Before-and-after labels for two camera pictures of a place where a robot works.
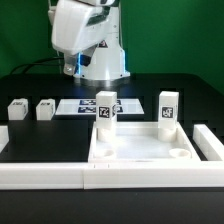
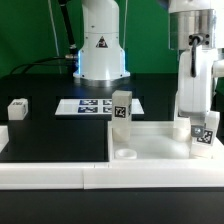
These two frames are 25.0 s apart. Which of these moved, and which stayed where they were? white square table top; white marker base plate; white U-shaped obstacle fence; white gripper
Moved: white gripper; white square table top
Stayed: white U-shaped obstacle fence; white marker base plate
